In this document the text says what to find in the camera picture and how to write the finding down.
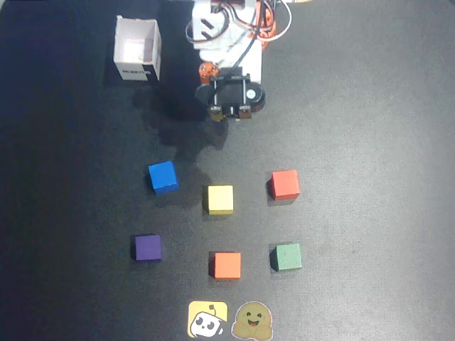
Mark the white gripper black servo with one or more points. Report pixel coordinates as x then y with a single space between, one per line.
229 93

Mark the blue cube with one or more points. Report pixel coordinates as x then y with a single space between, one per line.
163 176

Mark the orange and white robot arm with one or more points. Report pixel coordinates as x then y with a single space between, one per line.
213 21

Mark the yellow cube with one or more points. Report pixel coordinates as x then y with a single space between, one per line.
220 199

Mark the red cube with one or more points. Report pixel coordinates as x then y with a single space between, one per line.
285 183

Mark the purple cube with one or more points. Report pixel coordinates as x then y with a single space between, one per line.
148 247

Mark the orange cube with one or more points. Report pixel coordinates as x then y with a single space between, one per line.
227 265

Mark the green cube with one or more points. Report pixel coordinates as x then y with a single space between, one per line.
288 256

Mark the black webcam on gripper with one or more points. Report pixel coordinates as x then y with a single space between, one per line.
231 93

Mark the white open cardboard box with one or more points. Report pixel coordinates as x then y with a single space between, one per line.
136 48

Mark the tan wooden object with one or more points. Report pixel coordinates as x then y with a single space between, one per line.
298 1

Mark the black table mat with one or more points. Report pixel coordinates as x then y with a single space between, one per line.
355 142

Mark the yellow robot face sticker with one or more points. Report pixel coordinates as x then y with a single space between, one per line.
208 319

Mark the smiling hugging face sticker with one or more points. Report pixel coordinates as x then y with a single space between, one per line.
252 320

